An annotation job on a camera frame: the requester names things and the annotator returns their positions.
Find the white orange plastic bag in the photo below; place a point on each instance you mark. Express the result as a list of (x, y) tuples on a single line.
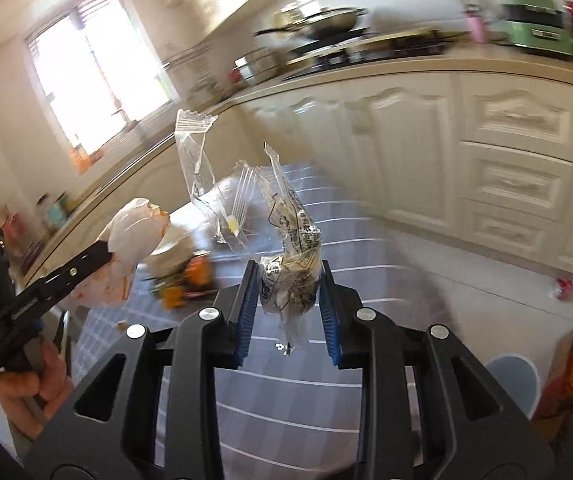
[(131, 232)]

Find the cardboard box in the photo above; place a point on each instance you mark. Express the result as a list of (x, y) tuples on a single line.
[(558, 375)]

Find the cream kitchen cabinets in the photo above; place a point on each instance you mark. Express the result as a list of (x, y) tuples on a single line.
[(466, 160)]

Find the steel pot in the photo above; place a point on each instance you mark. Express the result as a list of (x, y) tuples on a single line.
[(256, 65)]

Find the person's left hand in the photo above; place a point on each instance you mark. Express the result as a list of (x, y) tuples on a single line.
[(26, 390)]

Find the window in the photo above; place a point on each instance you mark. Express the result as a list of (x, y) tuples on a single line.
[(99, 70)]

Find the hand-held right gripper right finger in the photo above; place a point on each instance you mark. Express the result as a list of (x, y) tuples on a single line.
[(327, 317)]

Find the jars on counter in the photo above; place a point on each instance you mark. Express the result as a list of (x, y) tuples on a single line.
[(59, 210)]

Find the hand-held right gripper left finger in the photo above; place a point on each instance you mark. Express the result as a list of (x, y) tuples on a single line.
[(246, 312)]

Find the clear plastic bag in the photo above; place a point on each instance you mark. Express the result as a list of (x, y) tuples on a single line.
[(201, 170)]

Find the green kitchen appliance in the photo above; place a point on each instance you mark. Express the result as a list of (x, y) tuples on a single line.
[(541, 22)]

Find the gas stove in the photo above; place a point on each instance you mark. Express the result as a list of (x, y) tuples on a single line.
[(366, 50)]

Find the pink cup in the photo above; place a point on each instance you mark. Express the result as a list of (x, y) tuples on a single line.
[(476, 30)]

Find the orange snack wrapper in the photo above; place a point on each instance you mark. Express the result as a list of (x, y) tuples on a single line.
[(194, 280)]

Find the printed clear plastic wrapper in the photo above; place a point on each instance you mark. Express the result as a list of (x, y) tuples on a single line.
[(291, 260)]

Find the grey-blue trash bin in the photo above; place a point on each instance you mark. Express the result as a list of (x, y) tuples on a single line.
[(513, 385)]

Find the red drink can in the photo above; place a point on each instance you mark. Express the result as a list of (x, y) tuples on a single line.
[(564, 289)]

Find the steel wok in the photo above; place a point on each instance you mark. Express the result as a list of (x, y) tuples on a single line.
[(326, 20)]

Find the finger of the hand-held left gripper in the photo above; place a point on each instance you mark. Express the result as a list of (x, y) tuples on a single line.
[(69, 272)]

